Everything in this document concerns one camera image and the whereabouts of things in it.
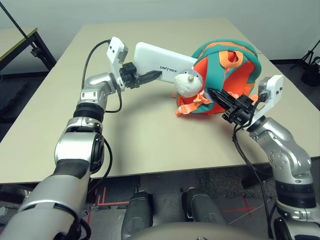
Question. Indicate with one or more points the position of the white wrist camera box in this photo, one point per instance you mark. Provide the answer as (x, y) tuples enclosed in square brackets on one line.
[(273, 90), (115, 48)]

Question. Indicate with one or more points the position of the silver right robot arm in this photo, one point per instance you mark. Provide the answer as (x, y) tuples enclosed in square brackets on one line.
[(287, 155)]

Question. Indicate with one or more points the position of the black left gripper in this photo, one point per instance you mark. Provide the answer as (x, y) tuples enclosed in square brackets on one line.
[(130, 76)]

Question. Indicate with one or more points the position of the black table leg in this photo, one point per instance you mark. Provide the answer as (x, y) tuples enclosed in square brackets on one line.
[(255, 178)]

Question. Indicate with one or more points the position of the grey white plush toy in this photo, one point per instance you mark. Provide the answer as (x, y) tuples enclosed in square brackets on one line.
[(187, 85)]

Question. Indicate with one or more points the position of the grey right robot leg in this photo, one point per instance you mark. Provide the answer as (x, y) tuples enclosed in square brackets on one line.
[(202, 207)]

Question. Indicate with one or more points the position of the grey robot leg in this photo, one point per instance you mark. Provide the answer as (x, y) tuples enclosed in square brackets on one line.
[(202, 207), (137, 215)]

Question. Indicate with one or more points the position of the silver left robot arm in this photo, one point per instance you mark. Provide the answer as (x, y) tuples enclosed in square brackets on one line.
[(75, 150)]

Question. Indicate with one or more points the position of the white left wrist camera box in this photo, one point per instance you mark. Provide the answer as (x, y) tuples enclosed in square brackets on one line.
[(115, 48)]

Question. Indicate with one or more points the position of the black foam mat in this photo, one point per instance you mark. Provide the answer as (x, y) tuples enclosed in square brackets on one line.
[(11, 97)]

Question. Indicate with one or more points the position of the thin black pole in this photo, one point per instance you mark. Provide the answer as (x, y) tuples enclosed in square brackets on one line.
[(13, 21)]

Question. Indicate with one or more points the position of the grey left robot leg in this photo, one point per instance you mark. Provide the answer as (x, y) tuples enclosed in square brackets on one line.
[(137, 215)]

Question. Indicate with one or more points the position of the black tripod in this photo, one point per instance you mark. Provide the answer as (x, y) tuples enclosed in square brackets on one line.
[(311, 71)]

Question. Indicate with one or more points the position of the beige side table black frame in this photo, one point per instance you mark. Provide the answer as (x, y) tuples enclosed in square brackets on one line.
[(12, 41)]

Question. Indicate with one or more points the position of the grey robot torso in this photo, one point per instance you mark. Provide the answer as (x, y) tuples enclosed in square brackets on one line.
[(200, 232)]

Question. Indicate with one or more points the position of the orange and teal backpack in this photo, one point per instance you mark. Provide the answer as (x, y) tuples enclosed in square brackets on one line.
[(237, 75)]

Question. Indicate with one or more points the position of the white pencil case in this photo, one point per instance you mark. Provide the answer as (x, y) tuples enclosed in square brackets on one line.
[(155, 58)]

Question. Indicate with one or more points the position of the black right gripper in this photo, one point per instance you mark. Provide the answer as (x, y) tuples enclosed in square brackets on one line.
[(238, 111)]

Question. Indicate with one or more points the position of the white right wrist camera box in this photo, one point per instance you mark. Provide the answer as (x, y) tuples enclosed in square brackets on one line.
[(273, 90)]

